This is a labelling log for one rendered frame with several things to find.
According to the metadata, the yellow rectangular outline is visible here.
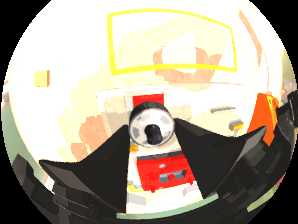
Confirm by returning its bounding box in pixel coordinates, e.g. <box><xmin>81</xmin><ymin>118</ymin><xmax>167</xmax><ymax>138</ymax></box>
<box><xmin>106</xmin><ymin>8</ymin><xmax>237</xmax><ymax>76</ymax></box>

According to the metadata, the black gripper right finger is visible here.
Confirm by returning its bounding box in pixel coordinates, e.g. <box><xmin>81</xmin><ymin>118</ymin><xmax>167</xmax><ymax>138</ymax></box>
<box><xmin>173</xmin><ymin>117</ymin><xmax>267</xmax><ymax>200</ymax></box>

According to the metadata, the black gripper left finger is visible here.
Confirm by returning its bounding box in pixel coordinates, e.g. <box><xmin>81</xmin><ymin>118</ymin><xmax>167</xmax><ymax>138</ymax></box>
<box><xmin>39</xmin><ymin>124</ymin><xmax>130</xmax><ymax>214</ymax></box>

